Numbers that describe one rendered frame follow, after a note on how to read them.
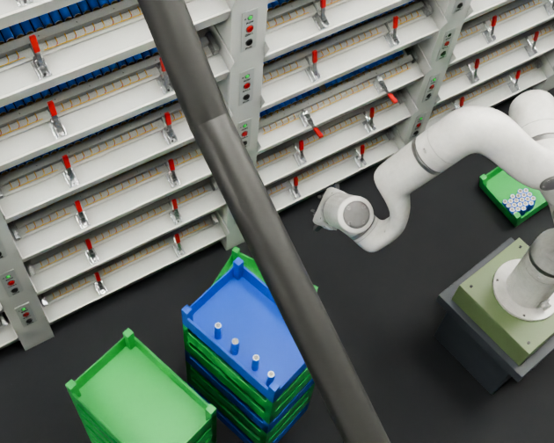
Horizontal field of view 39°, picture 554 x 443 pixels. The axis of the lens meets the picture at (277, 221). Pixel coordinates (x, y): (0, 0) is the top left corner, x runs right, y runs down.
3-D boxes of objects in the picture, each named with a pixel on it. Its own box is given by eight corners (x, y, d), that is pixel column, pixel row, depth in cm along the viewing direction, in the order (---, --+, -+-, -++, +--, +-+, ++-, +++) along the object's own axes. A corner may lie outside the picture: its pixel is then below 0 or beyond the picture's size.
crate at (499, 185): (515, 228, 275) (517, 219, 267) (478, 185, 283) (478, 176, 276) (585, 178, 276) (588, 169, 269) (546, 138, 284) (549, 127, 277)
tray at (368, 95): (419, 81, 249) (432, 68, 240) (252, 156, 229) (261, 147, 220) (388, 25, 250) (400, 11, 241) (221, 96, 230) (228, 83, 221)
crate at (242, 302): (326, 345, 195) (331, 332, 188) (272, 403, 186) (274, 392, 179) (237, 271, 204) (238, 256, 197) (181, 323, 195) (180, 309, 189)
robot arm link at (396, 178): (472, 177, 169) (376, 240, 189) (420, 127, 165) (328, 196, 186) (465, 203, 162) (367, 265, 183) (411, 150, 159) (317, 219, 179)
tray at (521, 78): (540, 83, 304) (562, 68, 291) (416, 143, 284) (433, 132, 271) (514, 36, 305) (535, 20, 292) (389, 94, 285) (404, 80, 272)
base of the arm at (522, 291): (573, 304, 219) (602, 272, 204) (521, 332, 213) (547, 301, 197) (530, 250, 227) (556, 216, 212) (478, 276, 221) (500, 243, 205)
